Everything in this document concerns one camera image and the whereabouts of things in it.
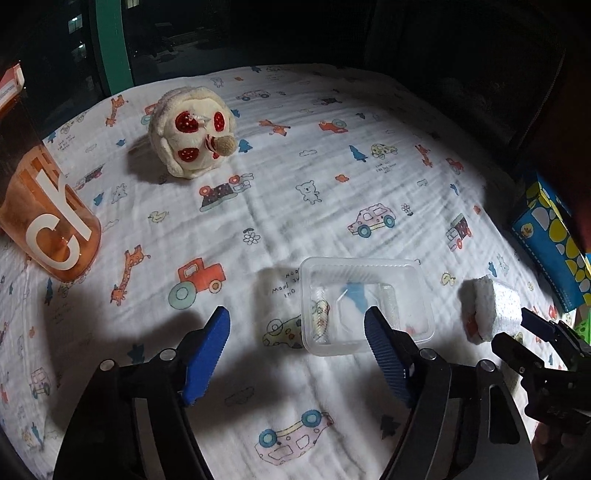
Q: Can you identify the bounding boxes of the orange and white box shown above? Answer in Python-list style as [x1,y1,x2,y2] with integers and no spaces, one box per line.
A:
[0,65,27,119]

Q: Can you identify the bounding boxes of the green window frame post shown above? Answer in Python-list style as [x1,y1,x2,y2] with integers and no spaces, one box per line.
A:
[90,0,136,99]

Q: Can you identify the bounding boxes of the orange cup with white letters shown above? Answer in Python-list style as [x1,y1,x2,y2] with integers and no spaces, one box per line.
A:
[0,143,102,283]

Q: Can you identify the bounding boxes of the clear plastic container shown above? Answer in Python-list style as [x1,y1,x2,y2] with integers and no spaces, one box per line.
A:
[299,256,436,357]

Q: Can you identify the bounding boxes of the white foam block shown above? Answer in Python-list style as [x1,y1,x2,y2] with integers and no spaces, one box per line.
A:
[459,274,523,345]

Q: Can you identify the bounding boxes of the blue box with dots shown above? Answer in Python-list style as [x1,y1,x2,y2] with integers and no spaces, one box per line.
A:
[510,172,591,313]

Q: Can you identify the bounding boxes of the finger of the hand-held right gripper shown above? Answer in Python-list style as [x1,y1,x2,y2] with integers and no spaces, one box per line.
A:
[521,308,591,357]
[491,331,557,386]

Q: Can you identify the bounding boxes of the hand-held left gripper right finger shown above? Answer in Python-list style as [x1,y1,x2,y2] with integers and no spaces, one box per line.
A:
[363,306,539,480]

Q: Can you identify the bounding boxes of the cream plush toy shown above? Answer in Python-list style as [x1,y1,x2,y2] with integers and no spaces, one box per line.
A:
[148,85,239,180]

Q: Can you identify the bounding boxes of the white cartoon printed blanket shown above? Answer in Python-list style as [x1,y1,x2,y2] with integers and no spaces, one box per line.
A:
[0,65,579,480]

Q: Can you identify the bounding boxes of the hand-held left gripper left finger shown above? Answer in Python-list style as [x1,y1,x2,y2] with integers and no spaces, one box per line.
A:
[53,306,231,480]

